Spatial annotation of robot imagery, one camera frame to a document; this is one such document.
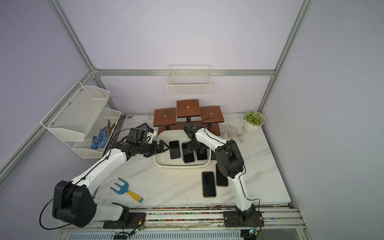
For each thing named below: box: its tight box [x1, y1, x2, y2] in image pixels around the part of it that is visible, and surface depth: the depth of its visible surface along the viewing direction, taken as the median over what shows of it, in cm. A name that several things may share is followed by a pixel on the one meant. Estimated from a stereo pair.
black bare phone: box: [182, 142, 195, 163], surface depth 97 cm
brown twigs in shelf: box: [107, 119, 116, 136], surface depth 97 cm
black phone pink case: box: [216, 163, 229, 187], surface depth 87 cm
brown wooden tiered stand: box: [153, 99, 225, 136], surface depth 100 cm
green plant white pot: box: [243, 110, 266, 134], surface depth 101 cm
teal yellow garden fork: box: [110, 177, 144, 203], surface depth 85 cm
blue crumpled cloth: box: [91, 127, 109, 150], surface depth 90 cm
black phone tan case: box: [201, 171, 217, 199], surface depth 88 cm
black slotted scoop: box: [135, 123, 151, 130], surface depth 113 cm
